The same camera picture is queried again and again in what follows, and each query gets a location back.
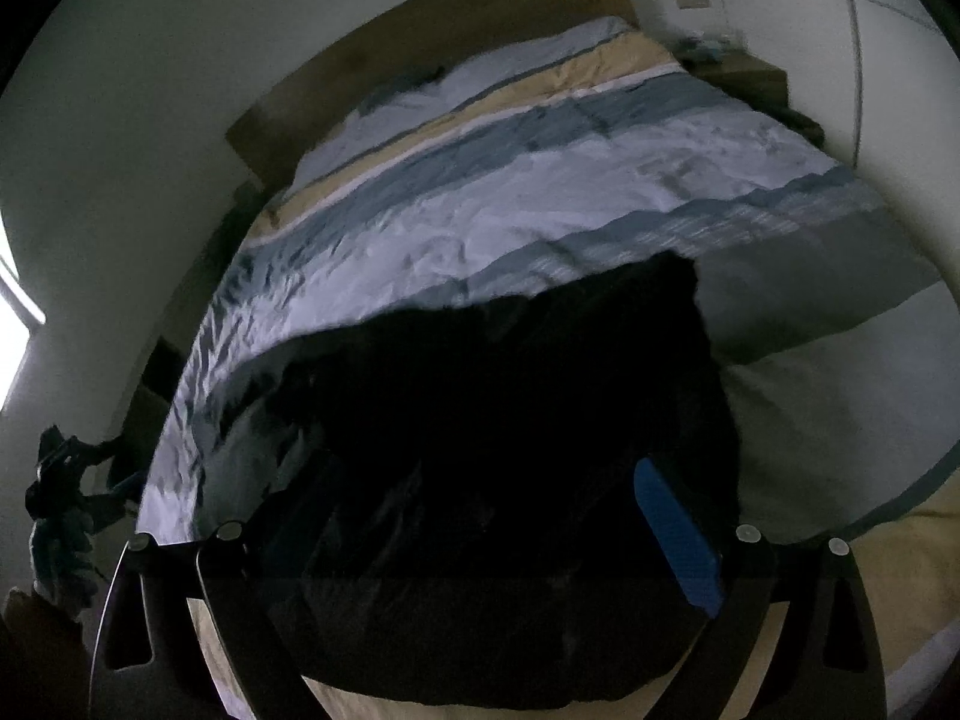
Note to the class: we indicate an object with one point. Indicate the striped blue beige duvet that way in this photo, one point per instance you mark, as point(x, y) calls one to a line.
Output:
point(838, 336)

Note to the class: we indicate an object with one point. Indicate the large black puffer coat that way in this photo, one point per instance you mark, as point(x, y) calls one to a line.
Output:
point(439, 503)

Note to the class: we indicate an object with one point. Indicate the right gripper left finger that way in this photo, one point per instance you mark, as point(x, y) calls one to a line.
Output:
point(148, 661)

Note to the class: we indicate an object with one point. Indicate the window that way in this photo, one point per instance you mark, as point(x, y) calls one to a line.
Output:
point(21, 319)

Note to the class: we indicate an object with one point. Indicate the white wardrobe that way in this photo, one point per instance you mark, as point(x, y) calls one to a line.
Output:
point(878, 75)

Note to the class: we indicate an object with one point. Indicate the wooden nightstand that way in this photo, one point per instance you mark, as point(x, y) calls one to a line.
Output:
point(723, 64)

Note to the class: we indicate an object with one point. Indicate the wooden headboard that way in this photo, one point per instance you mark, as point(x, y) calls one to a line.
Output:
point(414, 37)

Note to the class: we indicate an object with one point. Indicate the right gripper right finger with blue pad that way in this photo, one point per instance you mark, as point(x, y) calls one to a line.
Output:
point(790, 632)

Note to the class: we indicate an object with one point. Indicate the light blue pillow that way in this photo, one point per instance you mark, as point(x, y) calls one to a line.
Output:
point(418, 97)

